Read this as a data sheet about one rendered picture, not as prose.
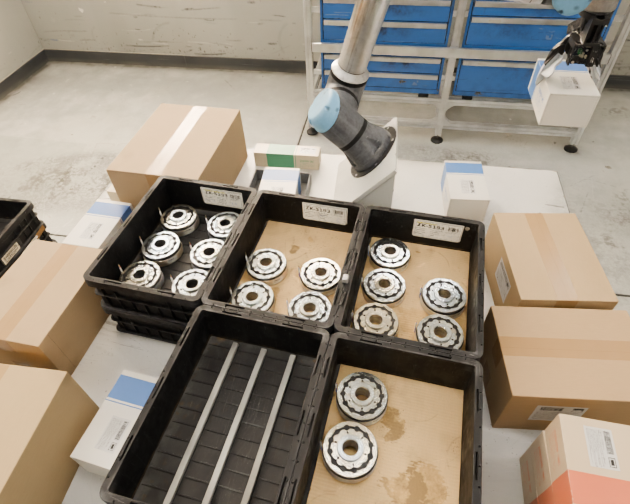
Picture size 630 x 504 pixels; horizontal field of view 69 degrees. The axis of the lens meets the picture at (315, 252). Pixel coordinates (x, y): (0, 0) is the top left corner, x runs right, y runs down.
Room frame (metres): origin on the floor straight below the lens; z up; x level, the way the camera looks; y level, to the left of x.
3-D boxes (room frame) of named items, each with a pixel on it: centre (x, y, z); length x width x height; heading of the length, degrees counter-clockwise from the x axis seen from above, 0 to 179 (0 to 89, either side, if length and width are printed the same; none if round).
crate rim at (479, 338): (0.67, -0.23, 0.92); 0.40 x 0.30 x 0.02; 163
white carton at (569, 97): (1.14, -0.69, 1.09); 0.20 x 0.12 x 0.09; 168
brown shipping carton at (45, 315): (0.73, 0.70, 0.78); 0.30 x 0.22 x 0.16; 166
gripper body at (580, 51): (1.11, -0.69, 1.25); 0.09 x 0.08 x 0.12; 168
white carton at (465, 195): (1.16, -0.50, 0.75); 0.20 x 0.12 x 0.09; 172
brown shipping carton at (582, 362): (0.48, -0.54, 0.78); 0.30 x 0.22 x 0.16; 84
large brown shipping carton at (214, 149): (1.31, 0.43, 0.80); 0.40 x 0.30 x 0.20; 166
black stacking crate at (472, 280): (0.67, -0.23, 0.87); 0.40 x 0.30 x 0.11; 163
